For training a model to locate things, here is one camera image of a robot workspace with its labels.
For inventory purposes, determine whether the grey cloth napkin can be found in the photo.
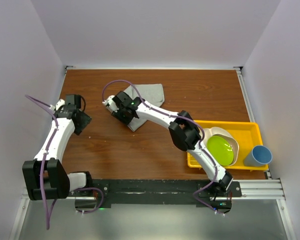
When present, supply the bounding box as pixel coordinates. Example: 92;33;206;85
107;83;165;132

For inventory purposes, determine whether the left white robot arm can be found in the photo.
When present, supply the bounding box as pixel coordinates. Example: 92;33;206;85
22;94;94;201

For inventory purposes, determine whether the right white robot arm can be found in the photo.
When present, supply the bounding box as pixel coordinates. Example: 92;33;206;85
102;91;233;197

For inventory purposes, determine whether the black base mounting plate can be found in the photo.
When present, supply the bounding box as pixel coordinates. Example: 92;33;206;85
70;179;242;213

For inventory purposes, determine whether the beige shell-shaped plate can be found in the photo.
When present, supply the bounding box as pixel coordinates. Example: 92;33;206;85
203;127;239;166

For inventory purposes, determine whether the lime green bowl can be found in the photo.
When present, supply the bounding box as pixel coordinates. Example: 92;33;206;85
206;135;234;166

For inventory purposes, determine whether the yellow plastic tray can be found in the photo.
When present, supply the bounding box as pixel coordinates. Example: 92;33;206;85
195;120;269;171

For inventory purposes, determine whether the blue plastic cup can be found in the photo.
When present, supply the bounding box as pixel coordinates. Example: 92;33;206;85
243;145;273;167

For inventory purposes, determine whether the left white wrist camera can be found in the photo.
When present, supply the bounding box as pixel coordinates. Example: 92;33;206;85
49;99;65;111

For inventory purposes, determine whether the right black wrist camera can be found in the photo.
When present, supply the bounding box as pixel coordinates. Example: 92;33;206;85
102;91;132;112

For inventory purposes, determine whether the aluminium frame rail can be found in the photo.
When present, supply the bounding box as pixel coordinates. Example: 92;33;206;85
67;179;284;199

